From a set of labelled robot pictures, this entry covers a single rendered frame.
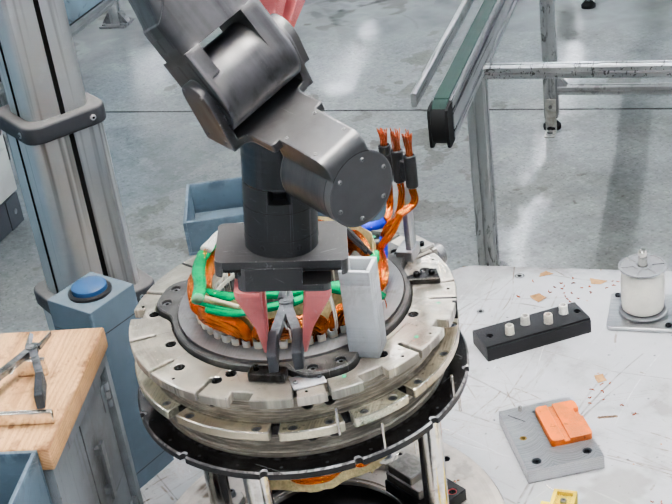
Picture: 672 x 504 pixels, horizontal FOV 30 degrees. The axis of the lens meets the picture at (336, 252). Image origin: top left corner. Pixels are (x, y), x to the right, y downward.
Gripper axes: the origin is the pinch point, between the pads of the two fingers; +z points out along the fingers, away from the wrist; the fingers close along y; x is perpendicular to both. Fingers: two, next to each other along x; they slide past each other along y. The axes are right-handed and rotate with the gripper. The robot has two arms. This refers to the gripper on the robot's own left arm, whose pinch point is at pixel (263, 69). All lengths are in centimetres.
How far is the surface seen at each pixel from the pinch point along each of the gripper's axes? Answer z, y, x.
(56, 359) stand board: 26.7, -0.5, 24.8
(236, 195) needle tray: 14.5, 38.1, 23.4
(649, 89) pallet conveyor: 9, 308, 13
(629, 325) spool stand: 36, 64, -20
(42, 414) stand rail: 29.5, -10.0, 20.0
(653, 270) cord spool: 29, 64, -23
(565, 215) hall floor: 43, 254, 30
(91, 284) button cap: 21.9, 15.9, 31.0
